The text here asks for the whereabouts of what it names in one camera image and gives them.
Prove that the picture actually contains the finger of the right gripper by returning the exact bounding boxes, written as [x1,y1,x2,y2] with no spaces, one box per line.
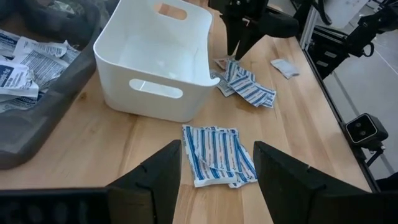
[235,27,265,61]
[226,20,242,57]

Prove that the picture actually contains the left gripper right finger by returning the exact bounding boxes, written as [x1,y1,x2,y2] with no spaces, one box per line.
[253,141,374,224]

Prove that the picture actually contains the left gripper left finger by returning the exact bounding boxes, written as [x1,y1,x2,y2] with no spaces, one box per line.
[107,139,183,224]

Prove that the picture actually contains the green print white packet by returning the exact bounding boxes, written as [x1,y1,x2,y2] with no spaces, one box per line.
[48,0,85,15]

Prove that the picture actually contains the orange print white packet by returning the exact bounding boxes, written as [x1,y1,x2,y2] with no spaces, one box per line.
[214,57,231,71]

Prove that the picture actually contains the plain white packet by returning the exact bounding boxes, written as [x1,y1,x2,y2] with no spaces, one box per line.
[270,58,301,80]

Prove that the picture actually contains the blue striped white packet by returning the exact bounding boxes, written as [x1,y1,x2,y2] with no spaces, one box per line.
[223,60,277,109]
[182,124,258,189]

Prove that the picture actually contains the white plastic bin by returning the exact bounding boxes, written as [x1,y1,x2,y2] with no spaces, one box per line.
[93,0,221,123]

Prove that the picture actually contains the silver aluminium extrusion post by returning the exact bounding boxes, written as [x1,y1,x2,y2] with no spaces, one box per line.
[300,6,322,47]

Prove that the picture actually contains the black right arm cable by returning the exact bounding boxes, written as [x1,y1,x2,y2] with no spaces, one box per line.
[290,0,333,26]

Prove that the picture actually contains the black slotted rig bracket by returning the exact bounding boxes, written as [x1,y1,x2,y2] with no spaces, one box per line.
[306,24,354,80]

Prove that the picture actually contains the small black depth camera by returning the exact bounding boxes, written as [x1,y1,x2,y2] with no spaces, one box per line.
[344,113,389,166]

